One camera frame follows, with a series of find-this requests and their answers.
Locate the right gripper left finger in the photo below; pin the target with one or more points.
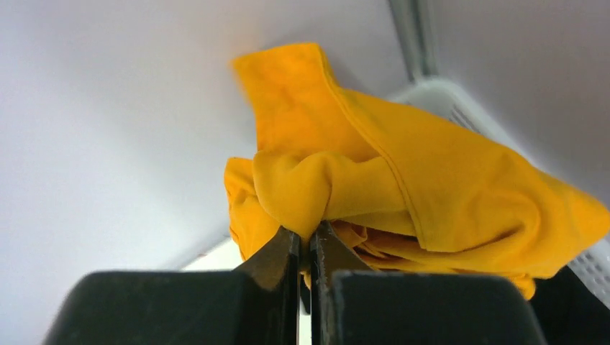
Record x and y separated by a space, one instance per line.
255 303

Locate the black t-shirt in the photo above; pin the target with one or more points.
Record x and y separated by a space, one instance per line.
568 312

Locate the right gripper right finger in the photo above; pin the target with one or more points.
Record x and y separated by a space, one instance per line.
353 304

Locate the white plastic basket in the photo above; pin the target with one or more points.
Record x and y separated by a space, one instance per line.
449 101

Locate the yellow t-shirt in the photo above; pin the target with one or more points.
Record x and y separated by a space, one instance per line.
407 190

